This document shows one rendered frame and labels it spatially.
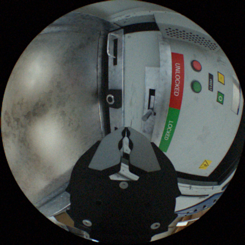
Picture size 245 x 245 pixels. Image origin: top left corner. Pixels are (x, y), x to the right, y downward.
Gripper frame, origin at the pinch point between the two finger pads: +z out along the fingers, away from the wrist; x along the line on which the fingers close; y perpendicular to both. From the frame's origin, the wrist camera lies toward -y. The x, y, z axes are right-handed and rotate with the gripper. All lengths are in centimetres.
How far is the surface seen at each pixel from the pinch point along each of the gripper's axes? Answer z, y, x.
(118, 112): 17.2, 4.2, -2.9
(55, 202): -16.5, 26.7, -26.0
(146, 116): 8.2, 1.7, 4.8
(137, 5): 8.0, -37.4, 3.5
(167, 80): 7.2, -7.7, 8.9
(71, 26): 6.5, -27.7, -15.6
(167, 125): 9.9, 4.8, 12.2
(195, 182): -4.5, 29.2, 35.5
